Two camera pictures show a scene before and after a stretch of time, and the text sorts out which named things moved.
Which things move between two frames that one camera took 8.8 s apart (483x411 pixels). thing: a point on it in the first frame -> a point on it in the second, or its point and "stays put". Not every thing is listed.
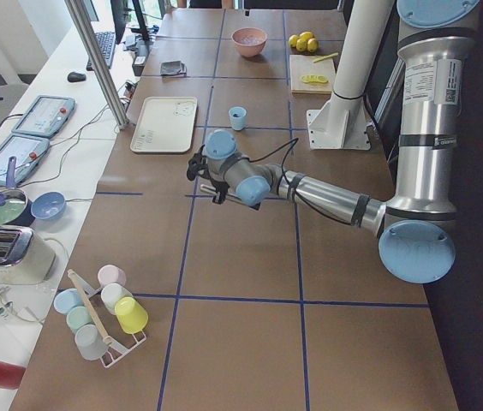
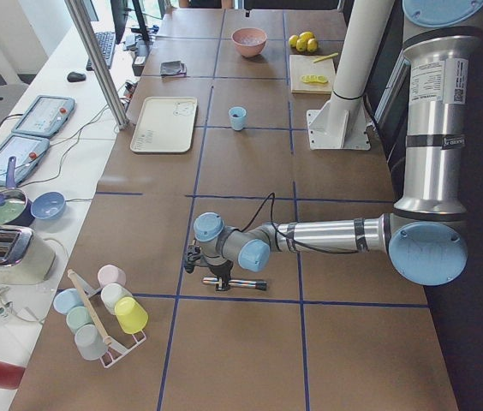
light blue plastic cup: [238, 116] stays put
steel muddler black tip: [230, 197] -> [223, 285]
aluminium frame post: [80, 17] stays put
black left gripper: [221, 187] -> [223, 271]
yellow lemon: [307, 36] stays put
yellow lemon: [293, 41] stays put
